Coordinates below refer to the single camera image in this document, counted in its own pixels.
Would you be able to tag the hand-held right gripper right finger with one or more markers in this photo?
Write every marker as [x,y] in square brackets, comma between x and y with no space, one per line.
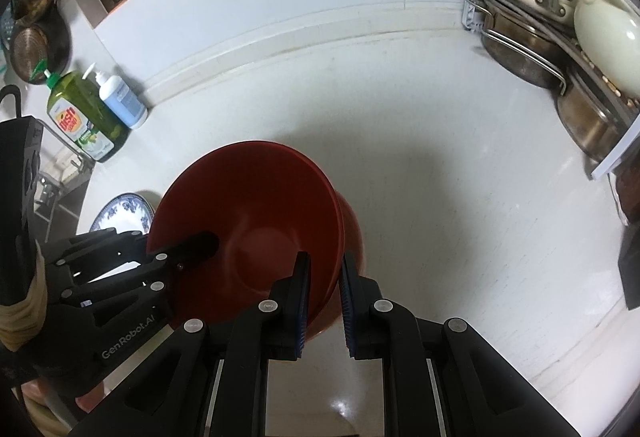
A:
[345,307]

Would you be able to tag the white blue pump bottle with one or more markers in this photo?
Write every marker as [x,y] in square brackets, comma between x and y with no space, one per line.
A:
[122,104]

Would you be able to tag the small steel pot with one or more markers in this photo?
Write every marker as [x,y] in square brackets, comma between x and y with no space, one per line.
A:
[585,122]

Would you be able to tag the thin gooseneck faucet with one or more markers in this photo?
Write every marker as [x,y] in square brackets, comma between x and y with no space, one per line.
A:
[10,89]

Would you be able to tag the red and black bowl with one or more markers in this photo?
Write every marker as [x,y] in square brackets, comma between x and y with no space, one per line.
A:
[240,207]

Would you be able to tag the large chrome faucet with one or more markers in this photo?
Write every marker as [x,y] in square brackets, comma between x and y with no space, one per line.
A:
[65,142]

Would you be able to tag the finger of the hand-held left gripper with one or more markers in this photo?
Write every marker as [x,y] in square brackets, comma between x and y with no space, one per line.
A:
[110,239]
[195,244]

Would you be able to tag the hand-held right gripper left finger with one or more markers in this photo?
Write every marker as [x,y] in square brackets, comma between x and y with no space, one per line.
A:
[301,302]

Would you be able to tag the cream kettle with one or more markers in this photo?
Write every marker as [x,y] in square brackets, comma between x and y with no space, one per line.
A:
[605,42]

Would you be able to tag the large steel pot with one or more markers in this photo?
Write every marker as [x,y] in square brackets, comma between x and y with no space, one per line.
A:
[520,52]

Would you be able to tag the pink bowl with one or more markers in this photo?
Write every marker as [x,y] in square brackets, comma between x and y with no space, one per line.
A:
[352,237]

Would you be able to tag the blue floral white plate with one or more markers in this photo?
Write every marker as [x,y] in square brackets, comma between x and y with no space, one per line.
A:
[115,212]

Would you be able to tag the beige cloth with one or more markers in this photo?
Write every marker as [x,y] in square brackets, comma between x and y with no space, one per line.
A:
[22,312]

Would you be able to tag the green dish soap bottle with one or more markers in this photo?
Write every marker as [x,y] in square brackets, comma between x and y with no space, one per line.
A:
[85,117]

